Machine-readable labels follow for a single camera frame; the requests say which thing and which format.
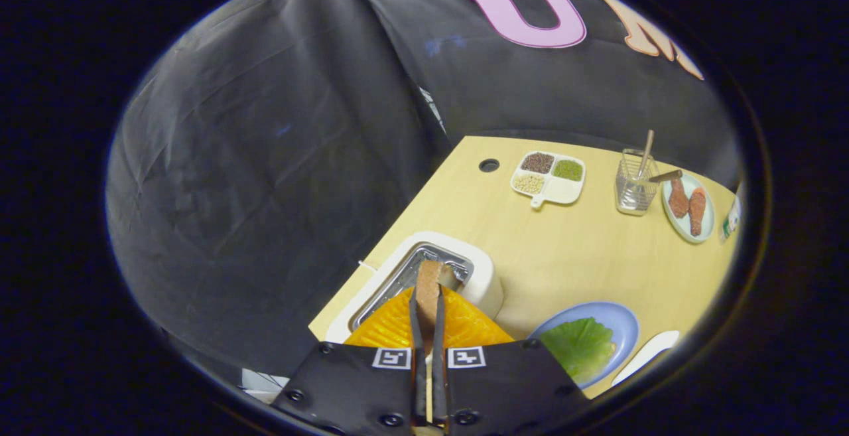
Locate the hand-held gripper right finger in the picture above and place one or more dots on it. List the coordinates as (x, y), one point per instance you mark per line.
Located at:
(439, 383)

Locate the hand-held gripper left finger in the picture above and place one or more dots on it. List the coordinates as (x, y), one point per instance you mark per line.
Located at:
(418, 383)

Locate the brown crust bread slice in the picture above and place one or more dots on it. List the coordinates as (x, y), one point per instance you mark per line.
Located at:
(428, 290)

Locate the green lettuce leaf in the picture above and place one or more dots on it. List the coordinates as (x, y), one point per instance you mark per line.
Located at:
(580, 350)

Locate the white toaster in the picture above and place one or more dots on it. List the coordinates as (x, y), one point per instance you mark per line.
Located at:
(487, 283)

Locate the white paper sheet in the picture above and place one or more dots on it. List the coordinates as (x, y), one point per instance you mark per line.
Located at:
(262, 383)

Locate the blue plate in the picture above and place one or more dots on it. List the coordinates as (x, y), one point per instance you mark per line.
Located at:
(623, 330)

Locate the white bowl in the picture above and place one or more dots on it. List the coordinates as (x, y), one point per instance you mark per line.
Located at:
(653, 350)

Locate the white divided condiment tray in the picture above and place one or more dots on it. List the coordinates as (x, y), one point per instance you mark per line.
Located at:
(564, 190)

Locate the brown meat piece orange edge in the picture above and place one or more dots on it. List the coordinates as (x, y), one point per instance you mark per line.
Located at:
(696, 214)

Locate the pale green plate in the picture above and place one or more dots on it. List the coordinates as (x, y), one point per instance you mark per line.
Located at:
(706, 223)

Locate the clear water bottle green label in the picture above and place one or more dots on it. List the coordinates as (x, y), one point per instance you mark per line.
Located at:
(731, 220)

